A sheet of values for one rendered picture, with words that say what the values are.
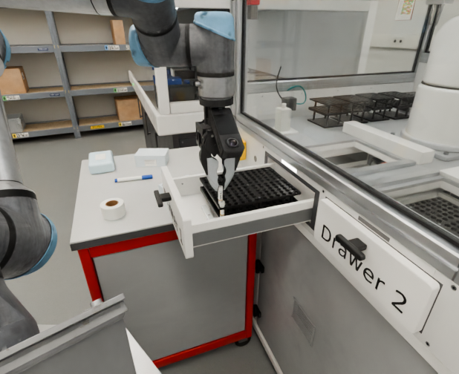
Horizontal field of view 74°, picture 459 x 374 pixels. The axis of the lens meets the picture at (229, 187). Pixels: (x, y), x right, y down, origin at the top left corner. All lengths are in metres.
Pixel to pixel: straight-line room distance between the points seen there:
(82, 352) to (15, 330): 0.10
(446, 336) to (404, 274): 0.10
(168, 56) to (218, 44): 0.10
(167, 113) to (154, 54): 0.93
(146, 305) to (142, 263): 0.18
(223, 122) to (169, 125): 0.94
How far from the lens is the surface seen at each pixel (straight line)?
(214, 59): 0.61
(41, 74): 4.82
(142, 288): 1.09
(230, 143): 0.58
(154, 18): 0.55
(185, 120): 1.56
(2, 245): 0.53
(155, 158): 1.29
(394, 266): 0.61
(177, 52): 0.62
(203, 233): 0.69
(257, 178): 0.86
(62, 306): 1.90
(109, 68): 4.80
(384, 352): 0.78
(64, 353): 0.36
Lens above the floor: 1.28
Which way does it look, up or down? 28 degrees down
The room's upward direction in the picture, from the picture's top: straight up
